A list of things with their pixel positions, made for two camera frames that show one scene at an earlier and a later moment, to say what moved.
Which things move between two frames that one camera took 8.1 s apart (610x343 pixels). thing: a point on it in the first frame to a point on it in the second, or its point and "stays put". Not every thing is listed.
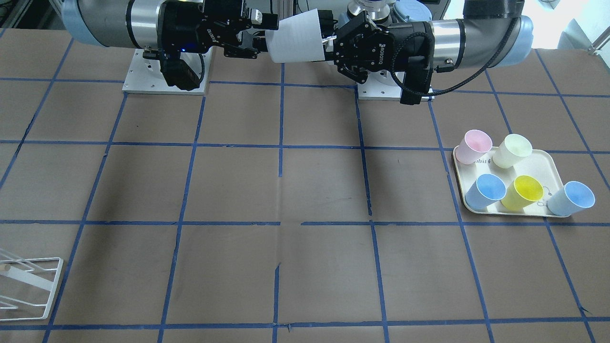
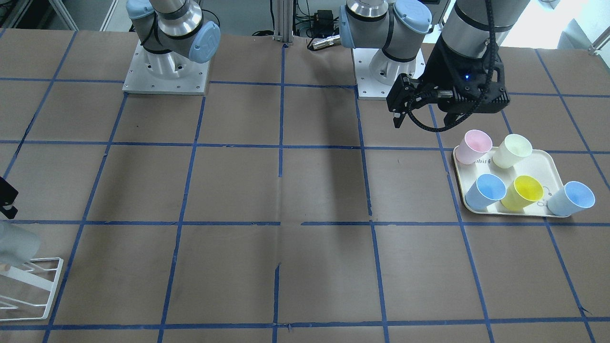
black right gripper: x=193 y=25 to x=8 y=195
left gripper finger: x=330 y=55 to x=405 y=91
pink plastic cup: x=473 y=146 stays put
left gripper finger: x=326 y=22 to x=450 y=118
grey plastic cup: x=299 y=38 to x=18 y=246
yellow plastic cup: x=525 y=190 stays put
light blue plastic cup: x=573 y=196 stays put
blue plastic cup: x=488 y=189 stays put
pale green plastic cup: x=512 y=149 stays put
